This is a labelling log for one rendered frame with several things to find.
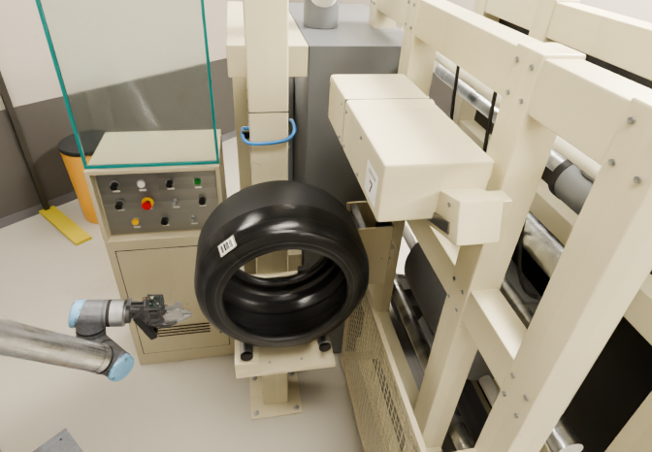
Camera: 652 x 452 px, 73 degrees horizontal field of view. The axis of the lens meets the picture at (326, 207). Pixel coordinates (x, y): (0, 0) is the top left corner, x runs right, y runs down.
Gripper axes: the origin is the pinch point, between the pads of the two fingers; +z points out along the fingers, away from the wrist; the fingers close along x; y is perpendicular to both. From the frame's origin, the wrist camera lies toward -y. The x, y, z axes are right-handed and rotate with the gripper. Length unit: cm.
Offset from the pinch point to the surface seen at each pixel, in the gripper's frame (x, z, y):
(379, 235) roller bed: 18, 71, 24
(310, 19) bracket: 81, 43, 88
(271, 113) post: 25, 24, 67
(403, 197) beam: -37, 47, 76
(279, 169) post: 25, 29, 47
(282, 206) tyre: -3, 27, 50
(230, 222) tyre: -2.8, 12.2, 42.9
